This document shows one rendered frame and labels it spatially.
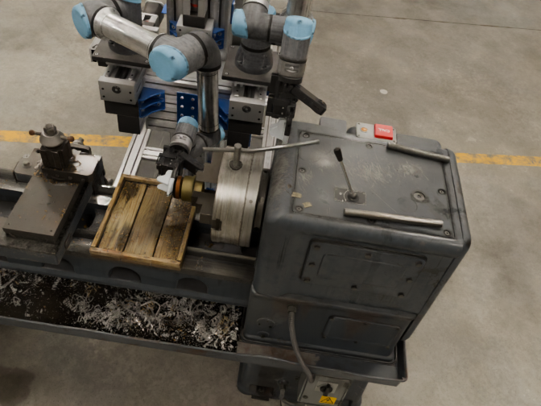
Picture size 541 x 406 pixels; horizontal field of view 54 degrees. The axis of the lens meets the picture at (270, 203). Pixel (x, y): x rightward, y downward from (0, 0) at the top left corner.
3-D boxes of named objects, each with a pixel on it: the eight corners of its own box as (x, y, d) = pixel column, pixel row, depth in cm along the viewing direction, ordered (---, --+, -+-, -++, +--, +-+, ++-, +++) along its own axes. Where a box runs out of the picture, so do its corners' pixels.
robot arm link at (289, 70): (306, 59, 147) (306, 66, 140) (303, 75, 149) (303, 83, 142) (279, 54, 147) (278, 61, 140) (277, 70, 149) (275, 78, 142)
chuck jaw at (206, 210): (228, 194, 168) (221, 218, 158) (226, 206, 171) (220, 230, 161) (193, 188, 167) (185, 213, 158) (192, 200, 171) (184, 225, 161)
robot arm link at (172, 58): (104, 21, 198) (208, 72, 174) (70, 35, 189) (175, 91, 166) (98, -11, 190) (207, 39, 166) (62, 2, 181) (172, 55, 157)
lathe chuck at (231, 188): (249, 189, 194) (258, 129, 168) (236, 263, 175) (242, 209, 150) (225, 185, 194) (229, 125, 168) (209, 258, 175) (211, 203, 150)
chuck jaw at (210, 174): (230, 184, 174) (236, 148, 172) (229, 186, 169) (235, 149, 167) (197, 179, 173) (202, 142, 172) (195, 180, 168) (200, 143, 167)
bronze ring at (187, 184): (205, 170, 171) (177, 167, 171) (200, 191, 165) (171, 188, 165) (205, 189, 178) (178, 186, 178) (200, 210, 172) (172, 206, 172)
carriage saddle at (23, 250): (105, 167, 202) (104, 155, 198) (60, 265, 171) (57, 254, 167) (28, 154, 202) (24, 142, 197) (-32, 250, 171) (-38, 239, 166)
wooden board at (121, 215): (201, 193, 199) (201, 186, 196) (179, 271, 175) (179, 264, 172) (122, 180, 199) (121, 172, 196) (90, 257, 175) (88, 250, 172)
